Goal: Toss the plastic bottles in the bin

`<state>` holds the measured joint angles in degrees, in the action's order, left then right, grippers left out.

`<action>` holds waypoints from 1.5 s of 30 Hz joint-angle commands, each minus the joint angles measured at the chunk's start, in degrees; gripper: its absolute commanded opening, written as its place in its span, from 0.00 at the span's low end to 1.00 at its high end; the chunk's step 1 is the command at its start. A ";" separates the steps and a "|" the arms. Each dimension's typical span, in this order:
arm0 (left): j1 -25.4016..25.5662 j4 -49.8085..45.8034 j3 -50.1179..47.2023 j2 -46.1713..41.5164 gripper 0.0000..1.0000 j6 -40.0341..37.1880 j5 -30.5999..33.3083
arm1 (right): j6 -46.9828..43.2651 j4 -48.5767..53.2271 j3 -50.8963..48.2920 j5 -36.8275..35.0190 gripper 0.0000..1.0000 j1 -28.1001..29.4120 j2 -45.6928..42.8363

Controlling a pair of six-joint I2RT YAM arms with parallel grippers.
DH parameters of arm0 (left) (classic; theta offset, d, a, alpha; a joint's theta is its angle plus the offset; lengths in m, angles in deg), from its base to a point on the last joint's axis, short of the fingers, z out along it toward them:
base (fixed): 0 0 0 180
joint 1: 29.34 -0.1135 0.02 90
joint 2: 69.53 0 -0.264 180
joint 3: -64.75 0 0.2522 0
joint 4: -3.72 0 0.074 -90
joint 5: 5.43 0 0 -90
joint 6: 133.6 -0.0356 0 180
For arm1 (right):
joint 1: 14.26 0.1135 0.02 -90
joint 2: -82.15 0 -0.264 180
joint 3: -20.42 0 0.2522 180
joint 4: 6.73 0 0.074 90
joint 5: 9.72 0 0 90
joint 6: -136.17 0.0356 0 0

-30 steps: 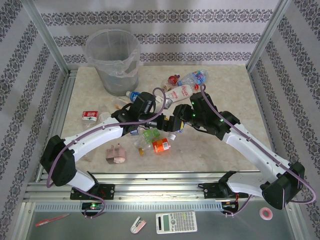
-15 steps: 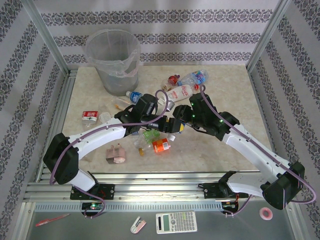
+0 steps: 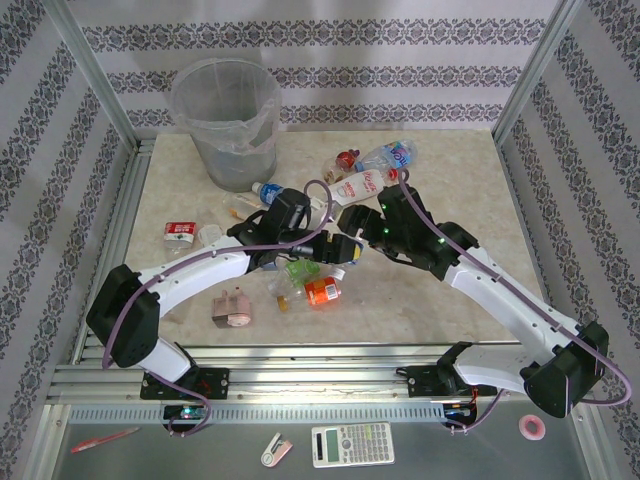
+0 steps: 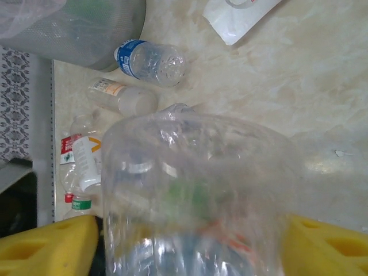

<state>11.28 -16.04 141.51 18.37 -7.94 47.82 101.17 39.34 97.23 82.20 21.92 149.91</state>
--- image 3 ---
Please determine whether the red pen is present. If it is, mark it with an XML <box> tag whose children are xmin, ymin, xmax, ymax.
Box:
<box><xmin>69</xmin><ymin>426</ymin><xmax>142</xmax><ymax>455</ymax></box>

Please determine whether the aluminium side rail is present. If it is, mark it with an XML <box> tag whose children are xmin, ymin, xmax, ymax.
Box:
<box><xmin>69</xmin><ymin>139</ymin><xmax>157</xmax><ymax>364</ymax></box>

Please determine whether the white label bottle red cap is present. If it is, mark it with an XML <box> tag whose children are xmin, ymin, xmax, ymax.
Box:
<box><xmin>325</xmin><ymin>168</ymin><xmax>401</xmax><ymax>207</ymax></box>

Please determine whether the pink tape roll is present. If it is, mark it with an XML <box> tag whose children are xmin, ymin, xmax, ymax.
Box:
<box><xmin>518</xmin><ymin>414</ymin><xmax>547</xmax><ymax>442</ymax></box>

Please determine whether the white scientific calculator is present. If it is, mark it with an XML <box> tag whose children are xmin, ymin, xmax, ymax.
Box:
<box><xmin>311</xmin><ymin>422</ymin><xmax>396</xmax><ymax>469</ymax></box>

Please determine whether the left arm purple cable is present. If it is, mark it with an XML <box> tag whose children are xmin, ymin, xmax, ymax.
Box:
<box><xmin>101</xmin><ymin>179</ymin><xmax>335</xmax><ymax>439</ymax></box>

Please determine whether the clear bottle orange white label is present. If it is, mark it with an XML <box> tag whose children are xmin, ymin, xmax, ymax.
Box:
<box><xmin>228</xmin><ymin>193</ymin><xmax>274</xmax><ymax>222</ymax></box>

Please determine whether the green label clear bottle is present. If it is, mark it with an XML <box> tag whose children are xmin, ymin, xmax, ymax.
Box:
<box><xmin>267</xmin><ymin>257</ymin><xmax>325</xmax><ymax>299</ymax></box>

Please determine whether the blue label bottle white cap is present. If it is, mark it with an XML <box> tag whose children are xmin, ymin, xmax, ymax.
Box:
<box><xmin>251</xmin><ymin>181</ymin><xmax>286</xmax><ymax>209</ymax></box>

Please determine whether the clear plastic bin liner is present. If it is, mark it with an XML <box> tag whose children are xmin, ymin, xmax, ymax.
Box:
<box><xmin>169</xmin><ymin>57</ymin><xmax>283</xmax><ymax>155</ymax></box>

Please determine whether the grey slotted cable duct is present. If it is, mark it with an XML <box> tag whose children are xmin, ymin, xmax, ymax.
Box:
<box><xmin>68</xmin><ymin>403</ymin><xmax>447</xmax><ymax>425</ymax></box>

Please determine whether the wide-mouth bottle white label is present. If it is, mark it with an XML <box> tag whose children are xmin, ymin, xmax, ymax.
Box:
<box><xmin>197</xmin><ymin>223</ymin><xmax>226</xmax><ymax>249</ymax></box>

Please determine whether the orange label bottle yellow cap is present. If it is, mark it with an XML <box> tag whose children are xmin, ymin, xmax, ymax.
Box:
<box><xmin>276</xmin><ymin>276</ymin><xmax>345</xmax><ymax>315</ymax></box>

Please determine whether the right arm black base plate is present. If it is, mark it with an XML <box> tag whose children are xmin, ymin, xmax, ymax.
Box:
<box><xmin>406</xmin><ymin>364</ymin><xmax>497</xmax><ymax>400</ymax></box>

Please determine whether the silver wire mesh bin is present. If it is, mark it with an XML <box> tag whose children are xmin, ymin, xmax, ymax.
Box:
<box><xmin>169</xmin><ymin>57</ymin><xmax>283</xmax><ymax>194</ymax></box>

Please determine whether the small brown bottle red cap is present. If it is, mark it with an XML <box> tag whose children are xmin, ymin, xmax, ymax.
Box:
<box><xmin>322</xmin><ymin>149</ymin><xmax>362</xmax><ymax>185</ymax></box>

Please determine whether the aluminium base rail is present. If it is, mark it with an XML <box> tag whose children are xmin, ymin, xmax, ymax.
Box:
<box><xmin>49</xmin><ymin>341</ymin><xmax>589</xmax><ymax>405</ymax></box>

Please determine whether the clear bottle blue red label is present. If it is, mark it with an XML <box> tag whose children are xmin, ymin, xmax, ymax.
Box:
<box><xmin>352</xmin><ymin>138</ymin><xmax>419</xmax><ymax>174</ymax></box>

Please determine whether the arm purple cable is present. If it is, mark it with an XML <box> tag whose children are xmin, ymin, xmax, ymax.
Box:
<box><xmin>101</xmin><ymin>179</ymin><xmax>335</xmax><ymax>439</ymax></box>
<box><xmin>397</xmin><ymin>168</ymin><xmax>631</xmax><ymax>435</ymax></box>

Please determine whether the aluminium frame post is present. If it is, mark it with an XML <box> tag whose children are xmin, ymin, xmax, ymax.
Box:
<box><xmin>492</xmin><ymin>0</ymin><xmax>584</xmax><ymax>146</ymax></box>
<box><xmin>43</xmin><ymin>0</ymin><xmax>142</xmax><ymax>154</ymax></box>

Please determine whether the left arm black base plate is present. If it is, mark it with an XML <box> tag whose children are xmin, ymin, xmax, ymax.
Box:
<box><xmin>141</xmin><ymin>366</ymin><xmax>231</xmax><ymax>401</ymax></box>

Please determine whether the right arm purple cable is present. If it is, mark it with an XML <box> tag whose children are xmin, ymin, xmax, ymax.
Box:
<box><xmin>397</xmin><ymin>168</ymin><xmax>631</xmax><ymax>435</ymax></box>

